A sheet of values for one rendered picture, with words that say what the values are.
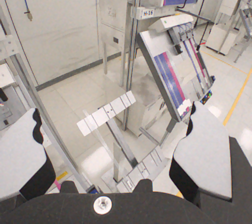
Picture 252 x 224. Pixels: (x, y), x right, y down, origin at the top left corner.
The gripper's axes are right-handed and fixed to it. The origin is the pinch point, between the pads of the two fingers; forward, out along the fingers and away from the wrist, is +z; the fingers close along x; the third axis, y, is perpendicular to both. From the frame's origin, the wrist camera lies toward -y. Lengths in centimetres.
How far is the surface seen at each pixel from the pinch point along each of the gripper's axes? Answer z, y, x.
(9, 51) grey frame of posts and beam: 39, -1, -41
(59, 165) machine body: 47, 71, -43
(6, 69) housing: 38, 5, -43
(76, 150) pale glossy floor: 102, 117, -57
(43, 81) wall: 197, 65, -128
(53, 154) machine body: 53, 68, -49
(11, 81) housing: 36, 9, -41
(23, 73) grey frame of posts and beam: 47, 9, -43
